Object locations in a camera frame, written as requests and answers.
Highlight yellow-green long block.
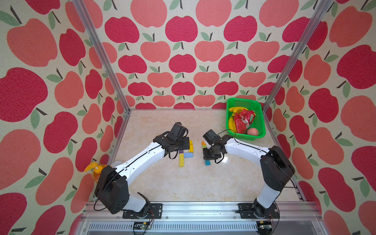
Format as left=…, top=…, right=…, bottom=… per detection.
left=179, top=153, right=185, bottom=167

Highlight short yellow block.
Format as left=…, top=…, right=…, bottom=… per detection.
left=189, top=141, right=194, bottom=153

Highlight light blue block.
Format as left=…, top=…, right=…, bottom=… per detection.
left=184, top=152, right=193, bottom=158

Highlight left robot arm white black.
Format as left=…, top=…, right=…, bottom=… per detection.
left=95, top=137, right=190, bottom=217

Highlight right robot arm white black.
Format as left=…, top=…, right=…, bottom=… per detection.
left=203, top=134, right=295, bottom=218

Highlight bananas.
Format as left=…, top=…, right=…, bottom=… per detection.
left=228, top=107, right=256, bottom=134

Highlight red snack bag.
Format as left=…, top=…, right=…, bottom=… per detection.
left=233, top=108, right=256, bottom=134

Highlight peach fruit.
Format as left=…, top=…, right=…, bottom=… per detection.
left=247, top=128, right=259, bottom=136

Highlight green plastic basket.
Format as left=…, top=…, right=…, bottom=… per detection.
left=226, top=98, right=266, bottom=141

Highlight orange soap bottle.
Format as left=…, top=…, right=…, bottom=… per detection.
left=84, top=162, right=107, bottom=183

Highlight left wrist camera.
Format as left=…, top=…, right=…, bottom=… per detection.
left=170, top=122, right=189, bottom=139

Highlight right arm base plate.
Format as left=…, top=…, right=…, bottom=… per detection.
left=235, top=203, right=280, bottom=220

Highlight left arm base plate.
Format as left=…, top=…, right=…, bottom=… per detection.
left=122, top=203, right=163, bottom=219

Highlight aluminium front rail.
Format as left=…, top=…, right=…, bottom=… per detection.
left=72, top=201, right=329, bottom=235

